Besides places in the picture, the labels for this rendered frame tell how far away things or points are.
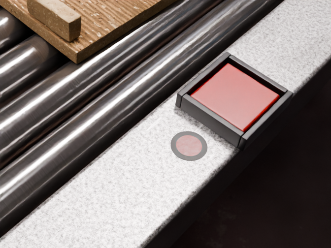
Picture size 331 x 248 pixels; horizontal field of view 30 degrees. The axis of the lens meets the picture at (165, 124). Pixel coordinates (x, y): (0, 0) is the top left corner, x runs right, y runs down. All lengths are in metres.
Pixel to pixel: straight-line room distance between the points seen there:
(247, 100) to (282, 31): 0.12
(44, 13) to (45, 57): 0.04
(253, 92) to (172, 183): 0.12
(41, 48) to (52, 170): 0.14
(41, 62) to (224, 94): 0.17
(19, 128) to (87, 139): 0.06
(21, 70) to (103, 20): 0.09
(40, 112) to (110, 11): 0.13
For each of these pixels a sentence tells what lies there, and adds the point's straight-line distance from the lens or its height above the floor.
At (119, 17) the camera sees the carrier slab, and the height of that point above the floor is 0.94.
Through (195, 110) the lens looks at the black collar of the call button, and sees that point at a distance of 0.54.
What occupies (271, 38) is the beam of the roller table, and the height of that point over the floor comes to 0.91.
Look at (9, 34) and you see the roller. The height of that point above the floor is 0.91.
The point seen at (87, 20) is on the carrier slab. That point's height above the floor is 0.94.
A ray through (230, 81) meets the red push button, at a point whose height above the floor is 0.93.
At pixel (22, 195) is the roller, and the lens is 0.50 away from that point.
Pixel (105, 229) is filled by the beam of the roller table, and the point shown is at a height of 0.92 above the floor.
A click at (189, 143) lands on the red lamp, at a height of 0.92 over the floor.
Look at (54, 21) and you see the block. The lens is 0.57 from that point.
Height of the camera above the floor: 1.33
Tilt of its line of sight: 50 degrees down
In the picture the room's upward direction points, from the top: 9 degrees clockwise
